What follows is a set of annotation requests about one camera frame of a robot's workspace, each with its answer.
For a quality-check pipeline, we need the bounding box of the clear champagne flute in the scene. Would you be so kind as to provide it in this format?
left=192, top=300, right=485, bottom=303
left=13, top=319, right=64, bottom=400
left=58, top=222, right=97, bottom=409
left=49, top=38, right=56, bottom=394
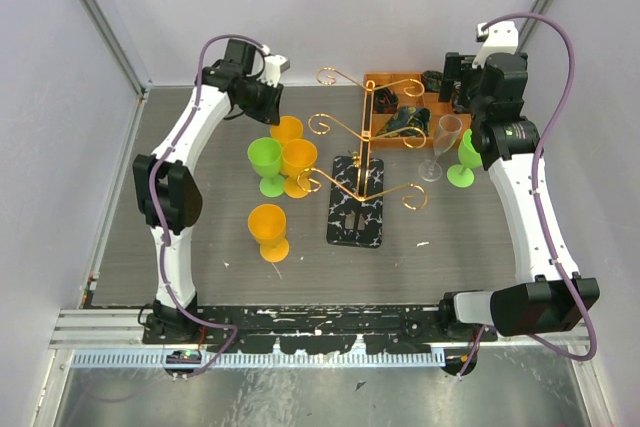
left=418, top=115, right=463, bottom=182

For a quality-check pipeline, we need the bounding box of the slotted cable duct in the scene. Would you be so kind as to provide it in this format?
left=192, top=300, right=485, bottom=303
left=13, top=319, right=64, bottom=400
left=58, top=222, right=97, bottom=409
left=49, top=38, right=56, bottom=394
left=70, top=348, right=446, bottom=369

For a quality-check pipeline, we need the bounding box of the orange goblet front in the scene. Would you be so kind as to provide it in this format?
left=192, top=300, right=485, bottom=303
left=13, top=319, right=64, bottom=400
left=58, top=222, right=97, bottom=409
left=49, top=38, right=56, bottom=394
left=247, top=204, right=289, bottom=263

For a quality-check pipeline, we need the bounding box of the green goblet left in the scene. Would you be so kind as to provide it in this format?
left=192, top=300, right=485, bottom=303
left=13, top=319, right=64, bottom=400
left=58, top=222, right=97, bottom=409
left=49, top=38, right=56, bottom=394
left=247, top=137, right=285, bottom=198

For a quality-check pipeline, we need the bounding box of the dark rolled cloth in tray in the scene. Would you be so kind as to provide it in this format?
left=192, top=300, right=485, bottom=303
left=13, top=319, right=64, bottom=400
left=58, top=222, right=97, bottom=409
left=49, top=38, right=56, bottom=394
left=373, top=88, right=399, bottom=114

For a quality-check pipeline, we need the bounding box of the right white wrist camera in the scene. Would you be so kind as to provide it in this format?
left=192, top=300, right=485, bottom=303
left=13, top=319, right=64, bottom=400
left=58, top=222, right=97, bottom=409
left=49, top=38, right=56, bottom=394
left=472, top=21, right=519, bottom=69

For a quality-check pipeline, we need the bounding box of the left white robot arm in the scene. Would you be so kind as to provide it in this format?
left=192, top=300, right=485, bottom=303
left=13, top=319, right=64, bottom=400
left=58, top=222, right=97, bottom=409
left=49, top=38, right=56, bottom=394
left=132, top=53, right=289, bottom=343

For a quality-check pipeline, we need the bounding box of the orange goblet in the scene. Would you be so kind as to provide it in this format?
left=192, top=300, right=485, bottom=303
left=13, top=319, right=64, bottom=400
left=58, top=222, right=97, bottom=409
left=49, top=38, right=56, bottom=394
left=247, top=204, right=289, bottom=263
left=270, top=116, right=304, bottom=145
left=282, top=138, right=318, bottom=199

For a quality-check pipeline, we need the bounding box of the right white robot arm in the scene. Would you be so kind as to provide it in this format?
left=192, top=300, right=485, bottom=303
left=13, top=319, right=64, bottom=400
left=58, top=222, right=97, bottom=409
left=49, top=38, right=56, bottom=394
left=438, top=52, right=600, bottom=341

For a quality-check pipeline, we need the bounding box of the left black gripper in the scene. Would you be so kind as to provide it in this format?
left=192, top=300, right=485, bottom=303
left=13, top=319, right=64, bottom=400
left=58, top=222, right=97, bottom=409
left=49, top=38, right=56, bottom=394
left=239, top=75, right=286, bottom=126

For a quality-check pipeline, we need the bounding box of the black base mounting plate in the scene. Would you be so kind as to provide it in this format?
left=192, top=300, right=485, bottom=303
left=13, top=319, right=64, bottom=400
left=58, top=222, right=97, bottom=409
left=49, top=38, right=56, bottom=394
left=137, top=304, right=497, bottom=355

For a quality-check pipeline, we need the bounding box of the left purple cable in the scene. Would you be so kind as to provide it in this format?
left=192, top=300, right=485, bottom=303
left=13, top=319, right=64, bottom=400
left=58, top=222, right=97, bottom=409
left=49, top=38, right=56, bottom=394
left=144, top=34, right=266, bottom=381

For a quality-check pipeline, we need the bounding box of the green goblet right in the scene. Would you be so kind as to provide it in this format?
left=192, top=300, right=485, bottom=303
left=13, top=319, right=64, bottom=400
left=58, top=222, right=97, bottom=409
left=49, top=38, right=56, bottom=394
left=446, top=129, right=482, bottom=188

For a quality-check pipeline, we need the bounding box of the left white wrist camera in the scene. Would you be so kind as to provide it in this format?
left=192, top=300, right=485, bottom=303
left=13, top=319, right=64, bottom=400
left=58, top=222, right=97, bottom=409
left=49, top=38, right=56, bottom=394
left=258, top=45, right=290, bottom=87

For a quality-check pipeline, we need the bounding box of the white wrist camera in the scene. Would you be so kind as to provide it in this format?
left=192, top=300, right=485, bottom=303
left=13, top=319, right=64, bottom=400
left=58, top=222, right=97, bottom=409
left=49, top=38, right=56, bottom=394
left=258, top=45, right=290, bottom=87
left=472, top=21, right=519, bottom=69

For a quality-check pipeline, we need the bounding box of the dark patterned cloth in tray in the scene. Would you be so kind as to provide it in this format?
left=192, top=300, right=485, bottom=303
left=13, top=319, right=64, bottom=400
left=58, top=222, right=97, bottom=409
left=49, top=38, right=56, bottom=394
left=377, top=106, right=431, bottom=137

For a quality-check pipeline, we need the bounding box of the orange divided tray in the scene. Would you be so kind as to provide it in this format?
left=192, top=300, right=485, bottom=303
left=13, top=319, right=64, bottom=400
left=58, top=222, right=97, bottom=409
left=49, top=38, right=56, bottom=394
left=364, top=72, right=471, bottom=150

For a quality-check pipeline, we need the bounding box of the dark cloth rear compartment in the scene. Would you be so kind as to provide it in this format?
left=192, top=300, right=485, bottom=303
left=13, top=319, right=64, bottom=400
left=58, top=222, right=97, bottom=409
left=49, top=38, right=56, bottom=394
left=421, top=70, right=443, bottom=93

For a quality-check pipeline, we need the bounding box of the green goblet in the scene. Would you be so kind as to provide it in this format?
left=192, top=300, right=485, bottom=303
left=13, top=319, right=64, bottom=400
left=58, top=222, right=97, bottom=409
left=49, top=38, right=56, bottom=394
left=247, top=137, right=285, bottom=198
left=446, top=129, right=482, bottom=188

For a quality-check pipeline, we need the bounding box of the gold wine glass rack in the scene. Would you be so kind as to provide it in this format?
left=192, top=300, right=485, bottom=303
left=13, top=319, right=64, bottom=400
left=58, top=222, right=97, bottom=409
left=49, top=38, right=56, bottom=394
left=308, top=67, right=428, bottom=249

